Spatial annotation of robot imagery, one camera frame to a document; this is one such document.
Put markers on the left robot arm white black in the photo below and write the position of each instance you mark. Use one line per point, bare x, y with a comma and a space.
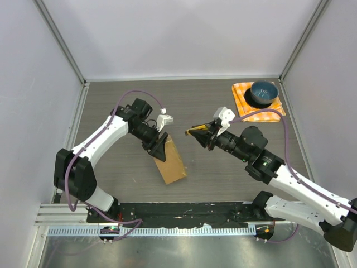
74, 168

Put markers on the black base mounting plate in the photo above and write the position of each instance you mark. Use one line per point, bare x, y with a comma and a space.
192, 213

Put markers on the yellow utility knife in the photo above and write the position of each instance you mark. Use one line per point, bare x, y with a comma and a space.
195, 133

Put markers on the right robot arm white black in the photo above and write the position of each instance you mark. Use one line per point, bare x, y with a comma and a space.
318, 209

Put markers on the brown cardboard express box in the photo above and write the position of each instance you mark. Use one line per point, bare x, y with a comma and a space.
173, 168

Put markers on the white slotted cable duct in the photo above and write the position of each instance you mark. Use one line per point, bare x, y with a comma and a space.
112, 231

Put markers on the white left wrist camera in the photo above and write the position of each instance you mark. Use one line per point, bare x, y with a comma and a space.
163, 119

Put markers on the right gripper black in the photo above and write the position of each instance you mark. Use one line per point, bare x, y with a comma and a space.
207, 137

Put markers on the blue ceramic bowl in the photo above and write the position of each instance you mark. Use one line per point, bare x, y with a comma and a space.
264, 92

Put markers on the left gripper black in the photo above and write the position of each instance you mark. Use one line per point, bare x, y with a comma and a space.
160, 153

